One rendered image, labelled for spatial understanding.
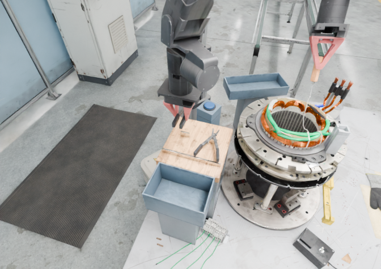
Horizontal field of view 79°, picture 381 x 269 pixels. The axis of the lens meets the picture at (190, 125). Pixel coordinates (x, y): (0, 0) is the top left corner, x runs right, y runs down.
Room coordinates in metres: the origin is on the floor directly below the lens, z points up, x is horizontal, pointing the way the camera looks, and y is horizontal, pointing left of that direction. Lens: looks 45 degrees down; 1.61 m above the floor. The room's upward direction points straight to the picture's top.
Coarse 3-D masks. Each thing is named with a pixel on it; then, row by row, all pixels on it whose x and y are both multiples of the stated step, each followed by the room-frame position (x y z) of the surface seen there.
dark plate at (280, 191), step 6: (246, 174) 0.54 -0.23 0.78; (252, 174) 0.54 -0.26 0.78; (252, 180) 0.51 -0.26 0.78; (258, 180) 0.51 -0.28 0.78; (264, 180) 0.51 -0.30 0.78; (252, 186) 0.49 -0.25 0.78; (258, 186) 0.49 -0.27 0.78; (264, 186) 0.49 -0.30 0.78; (258, 192) 0.46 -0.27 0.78; (264, 192) 0.46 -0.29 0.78; (276, 192) 0.46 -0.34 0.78; (282, 192) 0.46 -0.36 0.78; (276, 198) 0.43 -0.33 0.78
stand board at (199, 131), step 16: (176, 128) 0.53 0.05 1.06; (192, 128) 0.53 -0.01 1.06; (208, 128) 0.53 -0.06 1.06; (224, 128) 0.53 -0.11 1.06; (176, 144) 0.46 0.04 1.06; (192, 144) 0.46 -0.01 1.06; (208, 144) 0.46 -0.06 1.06; (224, 144) 0.46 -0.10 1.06; (160, 160) 0.40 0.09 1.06; (176, 160) 0.40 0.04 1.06; (192, 160) 0.40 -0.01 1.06; (224, 160) 0.40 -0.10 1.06
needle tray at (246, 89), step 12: (228, 84) 0.84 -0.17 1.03; (240, 84) 0.85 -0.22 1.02; (252, 84) 0.85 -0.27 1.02; (264, 84) 0.85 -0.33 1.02; (276, 84) 0.85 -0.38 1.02; (228, 96) 0.75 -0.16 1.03; (240, 96) 0.74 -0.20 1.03; (252, 96) 0.75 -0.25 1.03; (264, 96) 0.76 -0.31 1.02; (240, 108) 0.79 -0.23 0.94
